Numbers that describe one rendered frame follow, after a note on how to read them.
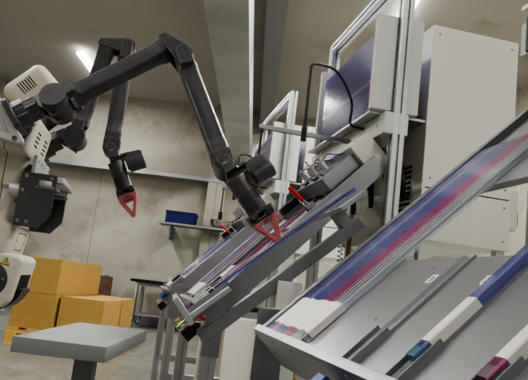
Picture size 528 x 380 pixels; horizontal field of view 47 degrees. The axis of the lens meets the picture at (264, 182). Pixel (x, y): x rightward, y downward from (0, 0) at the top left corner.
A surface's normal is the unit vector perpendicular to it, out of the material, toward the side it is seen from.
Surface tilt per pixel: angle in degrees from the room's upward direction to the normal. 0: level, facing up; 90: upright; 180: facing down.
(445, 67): 90
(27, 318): 90
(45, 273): 90
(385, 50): 90
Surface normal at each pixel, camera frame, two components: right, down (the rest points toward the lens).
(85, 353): 0.02, -0.17
